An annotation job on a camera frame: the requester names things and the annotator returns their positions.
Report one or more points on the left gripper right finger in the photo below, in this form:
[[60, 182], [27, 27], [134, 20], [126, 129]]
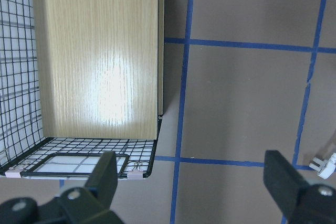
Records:
[[298, 200]]

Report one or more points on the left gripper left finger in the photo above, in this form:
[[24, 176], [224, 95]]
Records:
[[87, 204]]

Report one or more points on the wire basket with wood shelf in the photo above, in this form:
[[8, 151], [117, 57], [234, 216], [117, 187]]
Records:
[[80, 78]]

